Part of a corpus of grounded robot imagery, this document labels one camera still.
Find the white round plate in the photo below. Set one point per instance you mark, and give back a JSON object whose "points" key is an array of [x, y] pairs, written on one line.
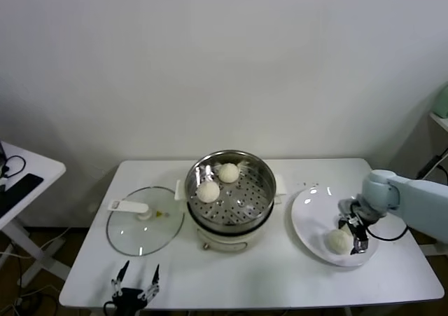
{"points": [[311, 214]]}

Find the black phone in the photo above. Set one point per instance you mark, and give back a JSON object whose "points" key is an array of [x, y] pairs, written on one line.
{"points": [[21, 190]]}

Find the white electric cooker base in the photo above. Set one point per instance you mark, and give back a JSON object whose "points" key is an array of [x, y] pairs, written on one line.
{"points": [[227, 244]]}

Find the scattered dark crumbs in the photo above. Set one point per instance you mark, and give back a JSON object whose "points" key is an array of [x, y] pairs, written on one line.
{"points": [[304, 182]]}

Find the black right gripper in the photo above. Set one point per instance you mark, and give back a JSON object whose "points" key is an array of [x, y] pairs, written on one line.
{"points": [[356, 226]]}

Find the white side table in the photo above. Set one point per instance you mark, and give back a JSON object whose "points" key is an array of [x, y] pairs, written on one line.
{"points": [[42, 162]]}

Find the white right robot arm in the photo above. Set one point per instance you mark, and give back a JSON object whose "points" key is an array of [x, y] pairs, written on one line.
{"points": [[413, 204]]}

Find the stainless steel steamer basket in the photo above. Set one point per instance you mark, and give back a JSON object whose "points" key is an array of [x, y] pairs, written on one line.
{"points": [[260, 186]]}

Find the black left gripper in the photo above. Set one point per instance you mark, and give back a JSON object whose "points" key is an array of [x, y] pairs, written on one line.
{"points": [[127, 300]]}

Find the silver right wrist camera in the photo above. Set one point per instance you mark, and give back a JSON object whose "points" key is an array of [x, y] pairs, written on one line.
{"points": [[348, 205]]}

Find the white shelf board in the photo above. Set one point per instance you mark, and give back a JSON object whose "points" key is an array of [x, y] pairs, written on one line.
{"points": [[440, 121]]}

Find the pale green container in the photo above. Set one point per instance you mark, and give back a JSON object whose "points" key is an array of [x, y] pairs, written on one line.
{"points": [[442, 100]]}

